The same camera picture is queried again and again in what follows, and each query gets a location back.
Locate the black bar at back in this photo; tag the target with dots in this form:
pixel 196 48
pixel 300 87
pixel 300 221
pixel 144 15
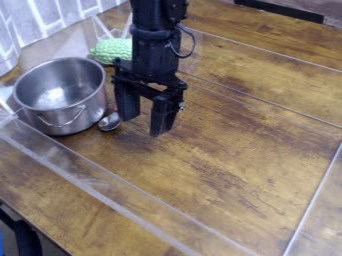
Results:
pixel 283 10

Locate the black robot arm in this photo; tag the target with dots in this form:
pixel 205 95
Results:
pixel 157 15

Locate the clear acrylic tray wall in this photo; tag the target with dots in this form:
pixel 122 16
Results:
pixel 241 182

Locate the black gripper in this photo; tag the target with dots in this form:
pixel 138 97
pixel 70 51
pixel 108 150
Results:
pixel 149 76

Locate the black table leg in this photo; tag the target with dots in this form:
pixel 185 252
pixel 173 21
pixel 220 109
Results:
pixel 28 239

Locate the red handled metal spoon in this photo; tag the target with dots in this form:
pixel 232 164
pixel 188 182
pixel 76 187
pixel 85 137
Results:
pixel 112 120

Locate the silver metal pot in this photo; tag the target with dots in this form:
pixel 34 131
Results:
pixel 62 95

